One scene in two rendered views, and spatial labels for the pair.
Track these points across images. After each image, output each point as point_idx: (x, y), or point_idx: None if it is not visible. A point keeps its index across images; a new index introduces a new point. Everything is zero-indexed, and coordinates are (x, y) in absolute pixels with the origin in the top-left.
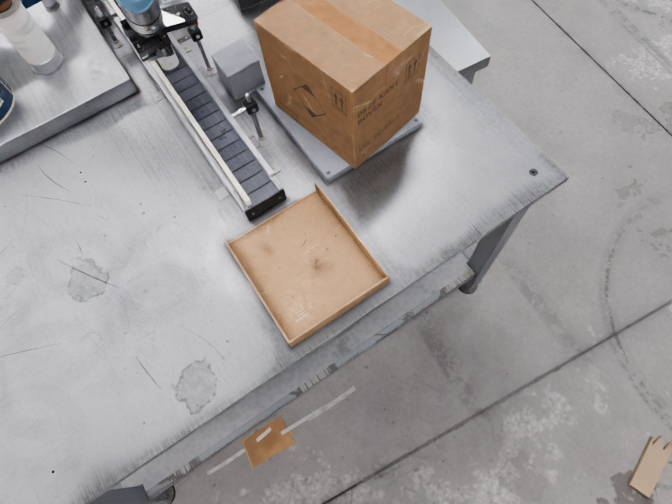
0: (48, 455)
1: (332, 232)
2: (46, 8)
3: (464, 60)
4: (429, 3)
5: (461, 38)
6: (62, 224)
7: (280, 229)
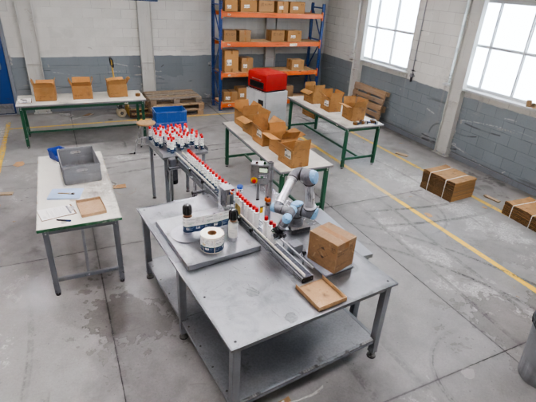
0: (248, 328)
1: (328, 288)
2: None
3: (364, 254)
4: None
5: (363, 248)
6: (242, 278)
7: (312, 285)
